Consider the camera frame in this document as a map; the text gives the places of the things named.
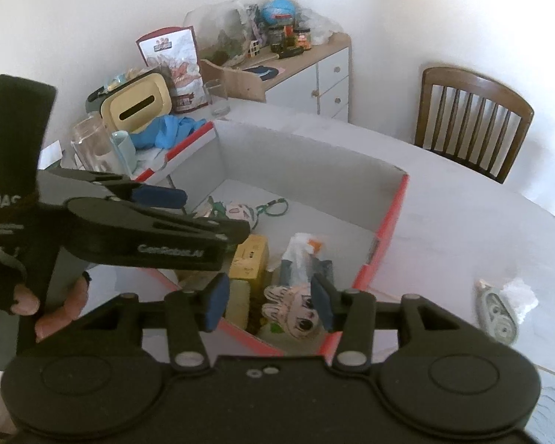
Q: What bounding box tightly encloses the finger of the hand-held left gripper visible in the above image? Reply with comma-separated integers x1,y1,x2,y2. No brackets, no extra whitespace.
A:
89,172,189,212
154,214,252,252

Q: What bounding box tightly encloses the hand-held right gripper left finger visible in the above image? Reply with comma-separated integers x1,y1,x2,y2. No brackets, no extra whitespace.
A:
85,273,232,374

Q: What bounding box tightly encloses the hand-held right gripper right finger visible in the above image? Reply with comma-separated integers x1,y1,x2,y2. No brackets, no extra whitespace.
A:
311,273,467,374

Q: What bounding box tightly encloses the pink cartoon face keychain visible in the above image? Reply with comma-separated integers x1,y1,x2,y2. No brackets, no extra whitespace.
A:
263,284,334,340

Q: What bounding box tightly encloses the yellow toy box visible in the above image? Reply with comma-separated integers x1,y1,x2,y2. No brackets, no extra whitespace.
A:
229,233,270,283

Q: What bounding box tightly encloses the white cardboard box red rim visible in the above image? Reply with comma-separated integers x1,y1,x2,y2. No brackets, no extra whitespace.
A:
130,119,410,359

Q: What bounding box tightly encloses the person's left hand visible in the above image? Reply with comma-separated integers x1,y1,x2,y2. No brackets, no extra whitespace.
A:
0,214,92,344

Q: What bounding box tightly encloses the white plastic packet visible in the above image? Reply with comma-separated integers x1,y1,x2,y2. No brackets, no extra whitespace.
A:
277,232,336,297

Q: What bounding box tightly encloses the light blue mug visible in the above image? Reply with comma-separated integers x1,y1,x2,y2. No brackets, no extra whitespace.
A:
110,129,138,174

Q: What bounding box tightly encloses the blue cloth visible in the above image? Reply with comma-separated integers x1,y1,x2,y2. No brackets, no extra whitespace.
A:
132,113,209,151

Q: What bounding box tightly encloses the wide drinking glass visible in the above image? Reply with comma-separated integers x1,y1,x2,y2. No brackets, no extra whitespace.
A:
70,112,116,174

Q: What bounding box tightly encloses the cream tissue box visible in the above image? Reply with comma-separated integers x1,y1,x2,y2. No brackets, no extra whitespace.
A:
99,73,173,135

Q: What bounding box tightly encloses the tall drinking glass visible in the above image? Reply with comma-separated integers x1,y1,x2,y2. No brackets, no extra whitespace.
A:
203,80,232,118

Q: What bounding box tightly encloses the red white snack bag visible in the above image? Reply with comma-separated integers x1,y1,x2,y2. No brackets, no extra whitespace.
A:
135,25,210,115

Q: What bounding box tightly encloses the clear plastic bag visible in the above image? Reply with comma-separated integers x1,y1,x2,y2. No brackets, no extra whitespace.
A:
184,2,260,63

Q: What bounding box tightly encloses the white sideboard wooden top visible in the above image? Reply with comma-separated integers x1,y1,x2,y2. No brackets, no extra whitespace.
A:
199,32,352,123

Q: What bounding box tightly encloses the dark glass jar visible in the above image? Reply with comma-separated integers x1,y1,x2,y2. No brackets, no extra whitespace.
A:
268,25,286,54

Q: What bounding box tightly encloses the crumpled white tissue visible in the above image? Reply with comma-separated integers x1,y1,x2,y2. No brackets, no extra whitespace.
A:
499,277,539,317

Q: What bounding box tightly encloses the blue globe ball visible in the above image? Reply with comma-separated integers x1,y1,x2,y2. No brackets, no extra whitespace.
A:
260,0,297,26

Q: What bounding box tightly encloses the white plastic bag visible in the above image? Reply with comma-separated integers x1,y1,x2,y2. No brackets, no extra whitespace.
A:
300,9,340,46

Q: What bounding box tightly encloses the wooden slat-back chair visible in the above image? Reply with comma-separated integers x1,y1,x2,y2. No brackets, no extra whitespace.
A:
414,65,535,185

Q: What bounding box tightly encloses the green plush keychain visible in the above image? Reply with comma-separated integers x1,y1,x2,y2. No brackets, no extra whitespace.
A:
192,196,290,232

